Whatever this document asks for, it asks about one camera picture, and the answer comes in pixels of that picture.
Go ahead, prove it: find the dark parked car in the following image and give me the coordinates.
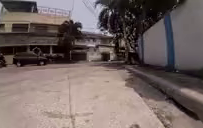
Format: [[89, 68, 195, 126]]
[[12, 51, 49, 68]]

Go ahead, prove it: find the beige multi-storey building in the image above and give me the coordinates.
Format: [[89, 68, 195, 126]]
[[0, 0, 72, 65]]

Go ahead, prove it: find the dark leafy tree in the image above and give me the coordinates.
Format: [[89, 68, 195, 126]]
[[57, 19, 84, 62]]

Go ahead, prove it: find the low white building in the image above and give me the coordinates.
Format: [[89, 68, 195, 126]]
[[70, 31, 118, 62]]

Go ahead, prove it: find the person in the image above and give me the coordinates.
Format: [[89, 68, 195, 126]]
[[0, 53, 8, 68]]

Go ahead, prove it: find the grey gravel strip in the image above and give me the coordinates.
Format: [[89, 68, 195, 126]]
[[122, 68, 203, 128]]

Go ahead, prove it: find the pale concrete road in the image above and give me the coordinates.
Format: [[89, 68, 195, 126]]
[[0, 61, 167, 128]]

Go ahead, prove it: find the raised concrete kerb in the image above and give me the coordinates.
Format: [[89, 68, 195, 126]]
[[124, 64, 203, 128]]

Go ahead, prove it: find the white wall with blue posts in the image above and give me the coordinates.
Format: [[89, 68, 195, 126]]
[[137, 0, 203, 72]]

